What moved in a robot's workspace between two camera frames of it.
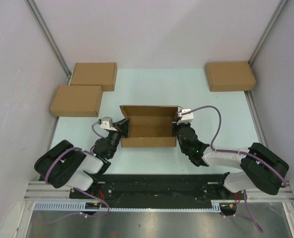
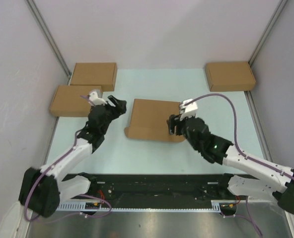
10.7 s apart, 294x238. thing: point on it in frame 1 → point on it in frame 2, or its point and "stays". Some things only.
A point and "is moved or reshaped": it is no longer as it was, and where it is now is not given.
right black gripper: [176, 126] → [173, 121]
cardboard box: [230, 76] stays
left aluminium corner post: [50, 38] stays
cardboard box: [103, 74] stays
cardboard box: [150, 126] is moved or reshaped
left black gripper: [123, 126] → [119, 105]
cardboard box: [77, 100] stays
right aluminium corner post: [281, 6] stays
